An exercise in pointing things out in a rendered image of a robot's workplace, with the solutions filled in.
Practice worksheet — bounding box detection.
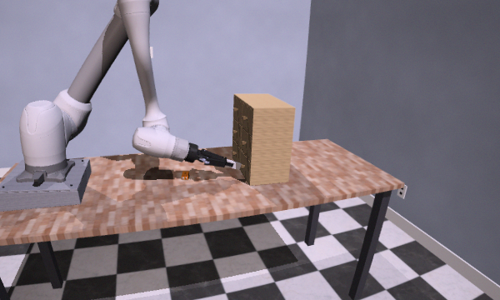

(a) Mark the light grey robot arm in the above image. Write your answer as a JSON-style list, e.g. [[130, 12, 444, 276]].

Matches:
[[16, 0, 189, 185]]

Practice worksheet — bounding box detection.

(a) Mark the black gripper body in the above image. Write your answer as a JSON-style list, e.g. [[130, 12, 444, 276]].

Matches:
[[184, 143, 209, 163]]

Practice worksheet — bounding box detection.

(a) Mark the brown wooden drawer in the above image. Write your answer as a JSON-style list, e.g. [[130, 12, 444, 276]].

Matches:
[[240, 150, 251, 183], [233, 97, 243, 123], [241, 127, 252, 160], [232, 118, 242, 147], [242, 103, 253, 134], [232, 139, 241, 163]]

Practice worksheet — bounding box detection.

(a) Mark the light wooden chest of drawers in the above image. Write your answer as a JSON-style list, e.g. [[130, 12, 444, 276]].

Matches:
[[233, 94, 296, 186]]

